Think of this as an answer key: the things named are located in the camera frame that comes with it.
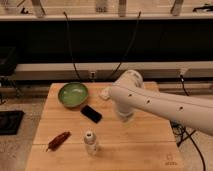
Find wall power outlet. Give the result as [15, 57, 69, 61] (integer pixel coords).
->
[89, 71, 96, 80]

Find black floor mat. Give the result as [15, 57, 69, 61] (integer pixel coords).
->
[0, 110, 24, 135]

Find black cable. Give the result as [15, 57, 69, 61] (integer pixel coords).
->
[62, 11, 82, 81]
[105, 11, 142, 81]

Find green ceramic bowl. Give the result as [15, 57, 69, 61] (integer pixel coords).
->
[58, 82, 89, 108]

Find white crumpled cloth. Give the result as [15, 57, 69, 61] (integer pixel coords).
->
[99, 87, 110, 100]

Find black smartphone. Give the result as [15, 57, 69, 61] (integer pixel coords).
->
[81, 105, 102, 123]

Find black cable left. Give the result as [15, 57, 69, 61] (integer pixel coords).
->
[62, 11, 82, 81]

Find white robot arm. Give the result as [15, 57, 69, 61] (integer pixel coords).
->
[109, 70, 213, 136]

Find black cable right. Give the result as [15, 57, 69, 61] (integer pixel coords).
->
[105, 11, 142, 81]

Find black floor cables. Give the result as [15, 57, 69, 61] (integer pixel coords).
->
[170, 74, 208, 171]

